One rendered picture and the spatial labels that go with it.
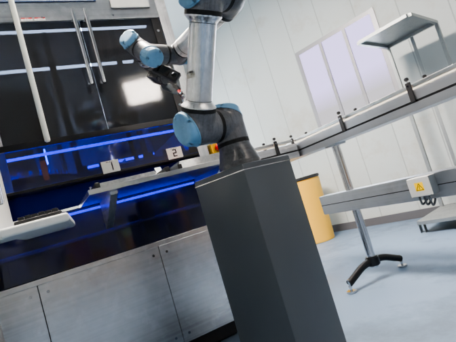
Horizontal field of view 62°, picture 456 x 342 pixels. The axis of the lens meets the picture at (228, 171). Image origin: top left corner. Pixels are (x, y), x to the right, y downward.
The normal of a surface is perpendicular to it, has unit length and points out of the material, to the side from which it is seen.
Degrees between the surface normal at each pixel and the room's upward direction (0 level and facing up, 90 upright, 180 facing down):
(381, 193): 90
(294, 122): 90
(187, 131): 96
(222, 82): 90
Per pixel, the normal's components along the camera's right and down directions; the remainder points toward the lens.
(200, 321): 0.42, -0.20
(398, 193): -0.86, 0.22
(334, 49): -0.69, 0.14
